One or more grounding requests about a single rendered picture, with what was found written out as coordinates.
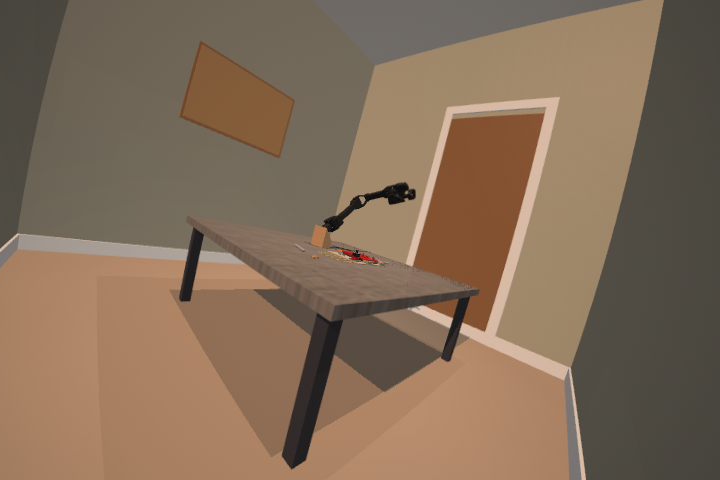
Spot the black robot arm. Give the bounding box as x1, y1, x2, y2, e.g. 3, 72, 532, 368
322, 182, 409, 232

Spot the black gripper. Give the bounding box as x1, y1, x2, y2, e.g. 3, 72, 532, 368
388, 188, 416, 205

